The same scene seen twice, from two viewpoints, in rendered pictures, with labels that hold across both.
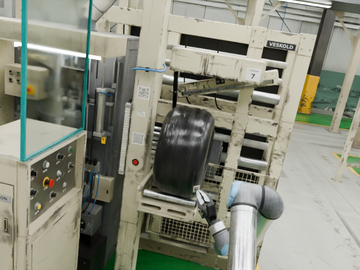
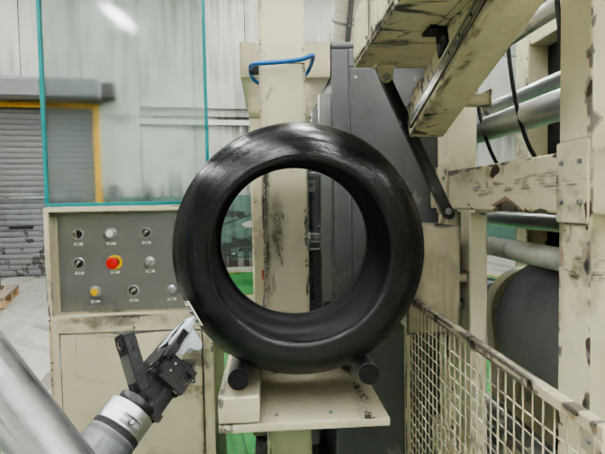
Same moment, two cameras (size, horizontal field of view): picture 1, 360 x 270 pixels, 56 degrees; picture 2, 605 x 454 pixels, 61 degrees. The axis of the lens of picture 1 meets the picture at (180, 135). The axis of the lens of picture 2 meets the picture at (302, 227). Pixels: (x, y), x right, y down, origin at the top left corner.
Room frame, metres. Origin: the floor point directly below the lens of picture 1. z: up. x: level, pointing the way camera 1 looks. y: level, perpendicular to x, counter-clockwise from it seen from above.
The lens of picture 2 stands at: (1.76, -1.24, 1.28)
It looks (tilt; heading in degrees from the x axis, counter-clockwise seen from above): 3 degrees down; 78
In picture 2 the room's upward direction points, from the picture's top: 1 degrees counter-clockwise
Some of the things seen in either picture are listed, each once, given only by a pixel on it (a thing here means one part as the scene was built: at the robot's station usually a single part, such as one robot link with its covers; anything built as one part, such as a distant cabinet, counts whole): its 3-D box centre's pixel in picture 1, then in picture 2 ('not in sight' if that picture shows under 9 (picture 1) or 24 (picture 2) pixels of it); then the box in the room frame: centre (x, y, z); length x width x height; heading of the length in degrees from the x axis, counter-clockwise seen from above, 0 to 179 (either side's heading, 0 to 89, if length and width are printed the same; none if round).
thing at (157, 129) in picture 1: (158, 143); (422, 275); (2.42, 0.15, 1.05); 0.20 x 0.15 x 0.30; 82
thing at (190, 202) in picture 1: (169, 197); (241, 355); (1.88, 0.00, 0.90); 0.35 x 0.05 x 0.05; 82
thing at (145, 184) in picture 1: (147, 182); not in sight; (2.04, 0.16, 0.90); 0.40 x 0.03 x 0.10; 172
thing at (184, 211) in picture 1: (167, 206); (242, 381); (1.88, 0.01, 0.83); 0.36 x 0.09 x 0.06; 82
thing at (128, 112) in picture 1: (126, 139); not in sight; (2.02, 0.33, 1.19); 0.05 x 0.04 x 0.48; 172
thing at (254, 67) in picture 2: (149, 67); (281, 68); (2.03, 0.24, 1.66); 0.19 x 0.19 x 0.06; 82
